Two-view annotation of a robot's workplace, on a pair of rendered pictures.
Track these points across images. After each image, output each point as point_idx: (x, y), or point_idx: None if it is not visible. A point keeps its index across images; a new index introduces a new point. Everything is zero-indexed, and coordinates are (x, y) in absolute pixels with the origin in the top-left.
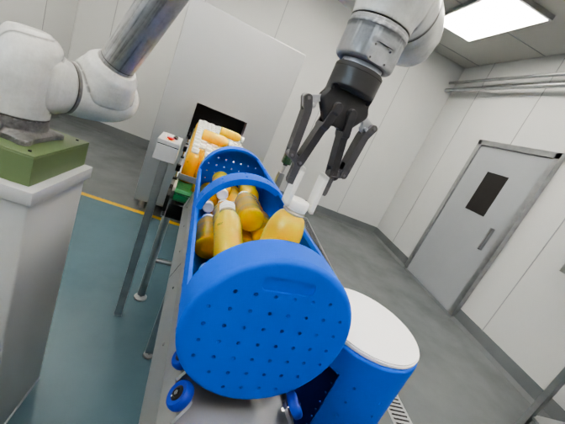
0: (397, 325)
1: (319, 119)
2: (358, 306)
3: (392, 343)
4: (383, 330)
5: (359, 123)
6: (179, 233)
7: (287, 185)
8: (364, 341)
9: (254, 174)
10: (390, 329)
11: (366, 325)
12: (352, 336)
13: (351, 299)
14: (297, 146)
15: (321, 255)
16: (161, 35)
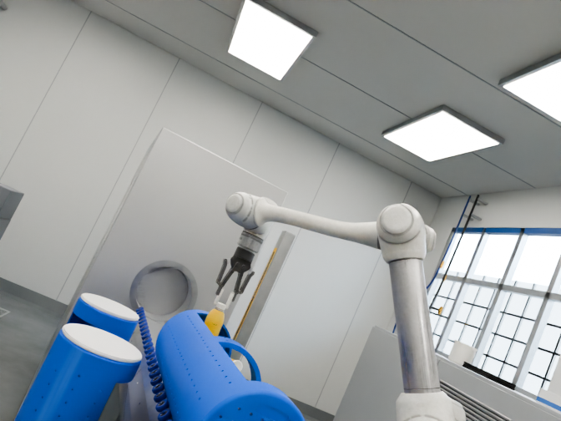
0: (74, 330)
1: (242, 274)
2: (103, 345)
3: (95, 332)
4: (93, 335)
5: (230, 262)
6: None
7: (229, 303)
8: (119, 340)
9: (240, 346)
10: (85, 332)
11: (108, 341)
12: (126, 343)
13: (107, 348)
14: (240, 287)
15: (194, 313)
16: (398, 332)
